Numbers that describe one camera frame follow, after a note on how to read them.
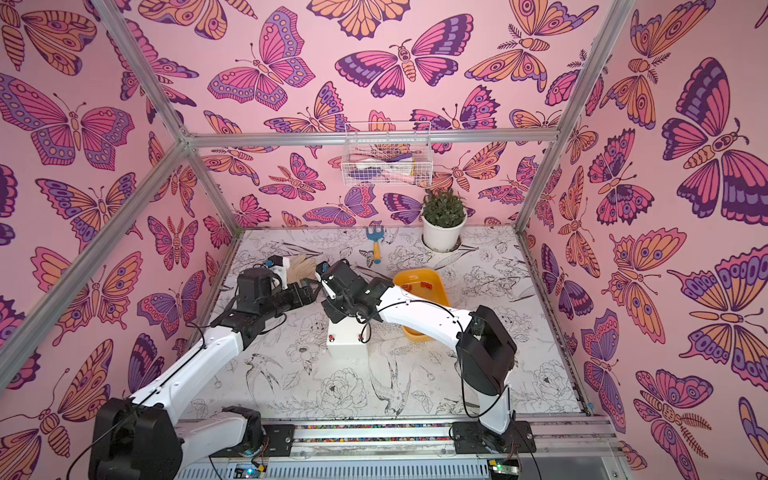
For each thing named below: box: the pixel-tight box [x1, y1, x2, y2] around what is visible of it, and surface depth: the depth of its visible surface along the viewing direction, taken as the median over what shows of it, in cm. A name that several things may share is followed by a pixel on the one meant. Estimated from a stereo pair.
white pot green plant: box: [421, 188, 468, 253], surface depth 106 cm
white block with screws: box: [326, 315, 367, 360], surface depth 81 cm
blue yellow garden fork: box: [366, 226, 385, 265], surface depth 119 cm
